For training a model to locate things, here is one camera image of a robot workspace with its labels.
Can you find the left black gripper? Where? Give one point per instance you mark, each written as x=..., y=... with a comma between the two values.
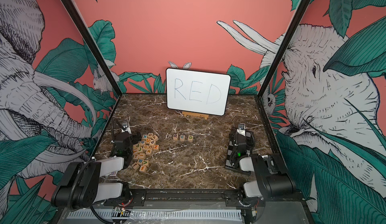
x=116, y=135

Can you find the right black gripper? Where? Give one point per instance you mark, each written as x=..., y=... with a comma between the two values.
x=251, y=141

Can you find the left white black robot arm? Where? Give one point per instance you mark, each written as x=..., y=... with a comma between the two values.
x=80, y=186

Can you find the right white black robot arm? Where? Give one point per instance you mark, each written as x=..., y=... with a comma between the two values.
x=271, y=174

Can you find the wooden block letter V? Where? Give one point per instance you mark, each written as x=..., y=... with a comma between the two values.
x=146, y=163

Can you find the wooden block orange letter front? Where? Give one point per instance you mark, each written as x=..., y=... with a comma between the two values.
x=143, y=169

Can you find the black white checkerboard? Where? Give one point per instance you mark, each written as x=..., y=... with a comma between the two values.
x=235, y=165

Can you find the wooden block far left front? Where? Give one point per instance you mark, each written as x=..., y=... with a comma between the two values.
x=135, y=166

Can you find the small wooden easel stand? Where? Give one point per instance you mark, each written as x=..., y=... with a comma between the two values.
x=205, y=116

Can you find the white dry-erase board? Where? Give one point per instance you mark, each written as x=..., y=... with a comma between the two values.
x=195, y=91

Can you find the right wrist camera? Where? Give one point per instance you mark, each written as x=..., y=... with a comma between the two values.
x=240, y=127

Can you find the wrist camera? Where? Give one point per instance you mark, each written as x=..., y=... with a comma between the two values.
x=126, y=127
x=240, y=127

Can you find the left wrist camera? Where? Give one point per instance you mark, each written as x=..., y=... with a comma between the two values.
x=126, y=127

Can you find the black front mounting rail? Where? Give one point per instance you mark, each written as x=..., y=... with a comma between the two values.
x=131, y=198

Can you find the white slotted cable duct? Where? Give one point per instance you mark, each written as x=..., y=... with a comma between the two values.
x=233, y=215

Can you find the left black frame post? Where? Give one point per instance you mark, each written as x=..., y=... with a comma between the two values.
x=78, y=20

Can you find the black frame post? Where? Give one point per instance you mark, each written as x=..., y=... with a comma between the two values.
x=301, y=8
x=78, y=20

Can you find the right black frame post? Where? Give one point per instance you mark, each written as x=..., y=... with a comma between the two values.
x=301, y=8

